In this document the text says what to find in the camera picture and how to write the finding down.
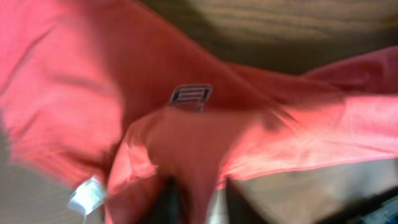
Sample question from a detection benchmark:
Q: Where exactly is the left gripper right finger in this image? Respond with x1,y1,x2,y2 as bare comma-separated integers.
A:
225,179,272,224

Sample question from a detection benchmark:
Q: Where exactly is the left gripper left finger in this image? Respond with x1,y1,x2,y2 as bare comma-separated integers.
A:
136,177,190,224

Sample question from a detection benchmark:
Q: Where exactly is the red soccer t-shirt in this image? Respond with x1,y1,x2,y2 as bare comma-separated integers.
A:
1,1,397,223

